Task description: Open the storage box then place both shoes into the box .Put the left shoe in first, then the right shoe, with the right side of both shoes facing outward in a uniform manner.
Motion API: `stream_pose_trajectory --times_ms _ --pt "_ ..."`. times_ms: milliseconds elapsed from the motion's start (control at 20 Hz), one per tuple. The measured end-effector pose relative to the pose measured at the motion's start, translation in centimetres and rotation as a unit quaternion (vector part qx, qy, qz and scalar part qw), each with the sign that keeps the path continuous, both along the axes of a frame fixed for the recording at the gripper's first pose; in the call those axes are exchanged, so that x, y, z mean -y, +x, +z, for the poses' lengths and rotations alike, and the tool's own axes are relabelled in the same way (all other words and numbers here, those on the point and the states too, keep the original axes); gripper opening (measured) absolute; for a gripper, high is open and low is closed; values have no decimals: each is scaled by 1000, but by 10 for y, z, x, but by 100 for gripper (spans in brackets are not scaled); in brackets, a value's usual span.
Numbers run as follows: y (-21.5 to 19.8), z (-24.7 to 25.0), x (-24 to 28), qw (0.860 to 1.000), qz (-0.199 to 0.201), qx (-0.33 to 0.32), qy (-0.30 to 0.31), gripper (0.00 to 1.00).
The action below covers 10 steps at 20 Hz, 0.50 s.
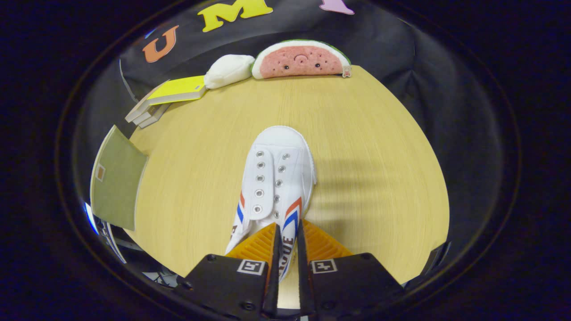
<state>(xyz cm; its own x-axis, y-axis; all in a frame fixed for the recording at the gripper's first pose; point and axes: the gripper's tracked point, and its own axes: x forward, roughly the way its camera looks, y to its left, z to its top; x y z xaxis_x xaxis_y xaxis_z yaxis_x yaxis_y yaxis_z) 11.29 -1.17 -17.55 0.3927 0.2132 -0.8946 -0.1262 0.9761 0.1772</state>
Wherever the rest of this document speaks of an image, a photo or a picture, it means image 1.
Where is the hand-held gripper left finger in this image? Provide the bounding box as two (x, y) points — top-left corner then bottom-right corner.
(174, 224), (281, 319)

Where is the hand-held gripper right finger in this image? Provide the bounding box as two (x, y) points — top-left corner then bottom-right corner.
(296, 220), (404, 319)

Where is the white canvas shoe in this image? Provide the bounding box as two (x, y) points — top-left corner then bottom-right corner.
(224, 126), (318, 282)

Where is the green fabric storage box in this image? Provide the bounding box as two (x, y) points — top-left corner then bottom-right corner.
(90, 125), (149, 231)

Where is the grey book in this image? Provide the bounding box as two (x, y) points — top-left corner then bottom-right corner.
(132, 103), (171, 129)

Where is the white plush toy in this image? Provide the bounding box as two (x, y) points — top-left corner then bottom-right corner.
(204, 54), (256, 90)

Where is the watermelon slice plush toy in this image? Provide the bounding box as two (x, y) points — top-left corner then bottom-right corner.
(251, 40), (352, 80)

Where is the black backdrop cloth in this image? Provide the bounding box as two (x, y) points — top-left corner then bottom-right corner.
(74, 0), (505, 268)

